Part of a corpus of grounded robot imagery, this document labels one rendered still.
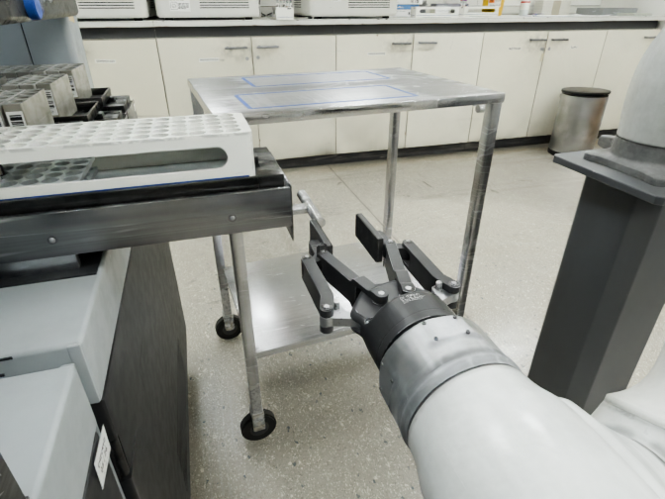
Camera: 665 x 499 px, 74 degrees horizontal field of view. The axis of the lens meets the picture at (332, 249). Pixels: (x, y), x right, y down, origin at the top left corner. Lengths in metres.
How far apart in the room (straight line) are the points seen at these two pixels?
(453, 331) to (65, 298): 0.36
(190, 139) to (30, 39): 0.65
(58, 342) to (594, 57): 3.90
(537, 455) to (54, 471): 0.29
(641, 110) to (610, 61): 3.16
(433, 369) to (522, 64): 3.40
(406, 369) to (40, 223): 0.38
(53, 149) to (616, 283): 0.98
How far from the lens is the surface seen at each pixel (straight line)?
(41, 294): 0.52
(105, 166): 0.60
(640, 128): 1.01
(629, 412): 0.38
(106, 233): 0.51
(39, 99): 0.73
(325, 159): 3.12
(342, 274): 0.42
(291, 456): 1.22
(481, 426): 0.26
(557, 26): 3.82
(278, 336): 1.10
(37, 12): 0.73
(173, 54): 2.82
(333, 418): 1.28
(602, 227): 1.05
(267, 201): 0.50
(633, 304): 1.12
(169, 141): 0.49
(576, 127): 3.61
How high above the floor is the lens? 0.98
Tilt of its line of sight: 29 degrees down
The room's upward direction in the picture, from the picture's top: straight up
